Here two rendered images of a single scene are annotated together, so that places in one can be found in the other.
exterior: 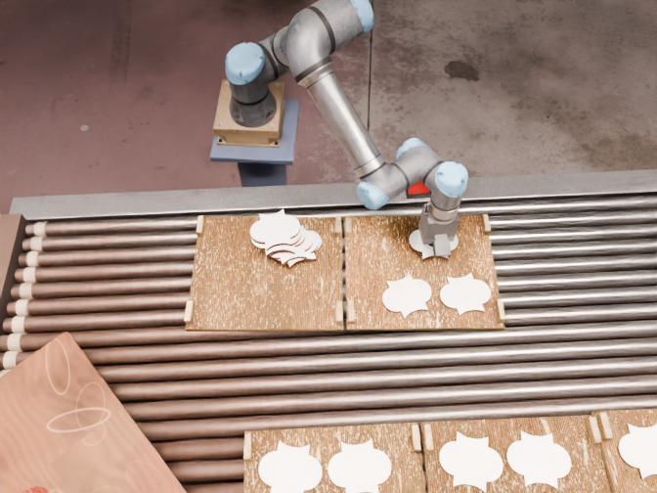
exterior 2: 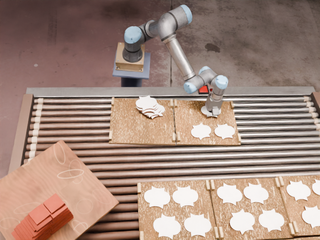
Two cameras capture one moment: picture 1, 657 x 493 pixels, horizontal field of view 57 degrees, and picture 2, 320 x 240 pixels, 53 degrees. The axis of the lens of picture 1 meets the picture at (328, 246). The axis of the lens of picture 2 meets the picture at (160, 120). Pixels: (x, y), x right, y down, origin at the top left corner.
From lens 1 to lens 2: 0.55 m
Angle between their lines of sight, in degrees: 7
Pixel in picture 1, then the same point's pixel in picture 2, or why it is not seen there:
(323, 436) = (169, 185)
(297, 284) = (155, 125)
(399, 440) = (200, 186)
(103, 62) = (44, 35)
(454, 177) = (223, 81)
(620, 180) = (284, 90)
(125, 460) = (92, 189)
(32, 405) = (50, 168)
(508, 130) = (234, 75)
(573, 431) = (268, 184)
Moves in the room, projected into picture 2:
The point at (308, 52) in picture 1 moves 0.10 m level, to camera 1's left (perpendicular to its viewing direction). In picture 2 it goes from (168, 29) to (150, 28)
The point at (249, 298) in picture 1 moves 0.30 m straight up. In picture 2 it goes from (135, 131) to (137, 101)
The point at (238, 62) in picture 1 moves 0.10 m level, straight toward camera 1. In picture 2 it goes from (130, 34) to (133, 44)
